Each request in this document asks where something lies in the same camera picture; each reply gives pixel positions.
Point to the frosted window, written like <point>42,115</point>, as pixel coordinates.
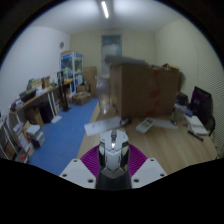
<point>111,46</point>

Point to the white remote control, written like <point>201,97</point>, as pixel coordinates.
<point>145,125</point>

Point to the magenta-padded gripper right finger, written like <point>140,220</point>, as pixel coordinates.
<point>148,172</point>

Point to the black pen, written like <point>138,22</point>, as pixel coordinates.
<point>195,135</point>

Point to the large brown cardboard box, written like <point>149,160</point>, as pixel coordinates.
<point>140,90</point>

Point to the white and grey computer mouse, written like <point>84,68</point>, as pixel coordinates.
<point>113,153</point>

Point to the round wall clock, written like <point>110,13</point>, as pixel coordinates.
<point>61,45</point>

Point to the black tape roll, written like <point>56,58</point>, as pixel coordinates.
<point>125,121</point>

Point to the grey flat board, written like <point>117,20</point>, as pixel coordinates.
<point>125,60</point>

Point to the open cardboard box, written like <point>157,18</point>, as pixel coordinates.
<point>81,99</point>

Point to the small brown cardboard box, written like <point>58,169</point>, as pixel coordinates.
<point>170,67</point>

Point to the small black clip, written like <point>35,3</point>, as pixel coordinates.
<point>174,122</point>

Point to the white paper sheet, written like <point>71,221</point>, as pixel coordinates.
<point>165,124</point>
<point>101,126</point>

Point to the black floor stand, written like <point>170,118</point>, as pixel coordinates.
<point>64,93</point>

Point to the stacked cardboard boxes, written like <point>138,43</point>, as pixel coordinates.
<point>90,78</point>

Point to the white glass-door cabinet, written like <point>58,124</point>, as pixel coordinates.
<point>71,68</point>

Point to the open notebook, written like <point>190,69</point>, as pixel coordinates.
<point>196,124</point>

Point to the cluttered wooden shelf unit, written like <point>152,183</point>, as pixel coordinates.
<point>26,123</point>

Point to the ceiling tube light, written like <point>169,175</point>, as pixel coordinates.
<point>105,9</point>

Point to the clear plastic water bottle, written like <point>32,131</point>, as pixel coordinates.
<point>104,95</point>

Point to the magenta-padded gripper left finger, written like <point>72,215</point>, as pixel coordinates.
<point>78,173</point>

